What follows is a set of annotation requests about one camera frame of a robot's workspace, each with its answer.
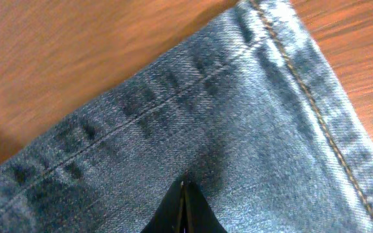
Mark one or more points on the blue denim jeans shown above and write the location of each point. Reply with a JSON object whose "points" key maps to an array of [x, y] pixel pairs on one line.
{"points": [[247, 108]]}

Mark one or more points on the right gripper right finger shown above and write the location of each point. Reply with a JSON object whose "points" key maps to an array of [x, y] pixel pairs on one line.
{"points": [[198, 217]]}

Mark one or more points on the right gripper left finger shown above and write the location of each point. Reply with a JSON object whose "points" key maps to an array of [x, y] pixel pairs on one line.
{"points": [[169, 214]]}

